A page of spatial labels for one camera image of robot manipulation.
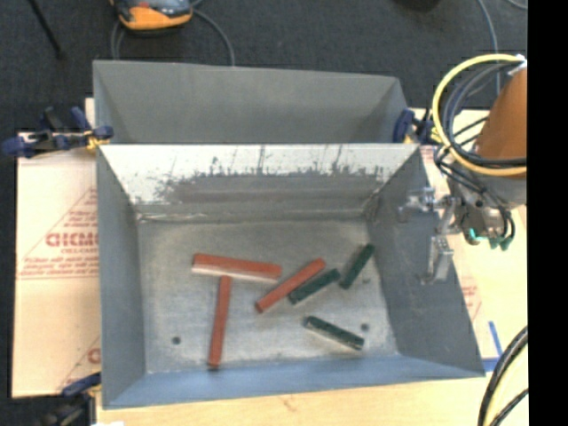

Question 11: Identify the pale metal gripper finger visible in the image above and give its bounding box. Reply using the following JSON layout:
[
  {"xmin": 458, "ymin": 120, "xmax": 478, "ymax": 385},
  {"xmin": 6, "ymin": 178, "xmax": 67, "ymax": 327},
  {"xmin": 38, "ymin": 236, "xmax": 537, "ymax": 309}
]
[
  {"xmin": 398, "ymin": 187, "xmax": 438, "ymax": 222},
  {"xmin": 420, "ymin": 236, "xmax": 455, "ymax": 286}
]

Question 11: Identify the dark green flat block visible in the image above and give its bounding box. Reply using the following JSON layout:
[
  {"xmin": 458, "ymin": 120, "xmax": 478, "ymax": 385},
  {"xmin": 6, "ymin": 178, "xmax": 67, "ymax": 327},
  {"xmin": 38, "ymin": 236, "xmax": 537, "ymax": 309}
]
[
  {"xmin": 339, "ymin": 243, "xmax": 376, "ymax": 290},
  {"xmin": 288, "ymin": 268, "xmax": 342, "ymax": 305},
  {"xmin": 303, "ymin": 315, "xmax": 366, "ymax": 351}
]

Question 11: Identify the red-brown flat block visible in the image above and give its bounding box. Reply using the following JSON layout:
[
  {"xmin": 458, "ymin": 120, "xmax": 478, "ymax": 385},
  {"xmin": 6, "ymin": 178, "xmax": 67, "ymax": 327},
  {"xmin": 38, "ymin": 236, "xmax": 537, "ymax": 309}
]
[
  {"xmin": 191, "ymin": 253, "xmax": 283, "ymax": 283},
  {"xmin": 207, "ymin": 275, "xmax": 233, "ymax": 369},
  {"xmin": 255, "ymin": 257, "xmax": 327, "ymax": 314}
]

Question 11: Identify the grey metal bin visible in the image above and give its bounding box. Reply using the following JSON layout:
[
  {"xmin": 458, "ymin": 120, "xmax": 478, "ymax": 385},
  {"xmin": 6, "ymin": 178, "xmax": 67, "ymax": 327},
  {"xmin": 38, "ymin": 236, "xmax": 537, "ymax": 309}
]
[{"xmin": 91, "ymin": 59, "xmax": 485, "ymax": 410}]

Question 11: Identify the brown cardboard board red print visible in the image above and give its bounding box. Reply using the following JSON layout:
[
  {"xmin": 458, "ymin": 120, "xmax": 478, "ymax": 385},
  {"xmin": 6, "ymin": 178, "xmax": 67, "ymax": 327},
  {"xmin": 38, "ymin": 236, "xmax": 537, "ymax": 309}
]
[{"xmin": 11, "ymin": 142, "xmax": 501, "ymax": 398}]

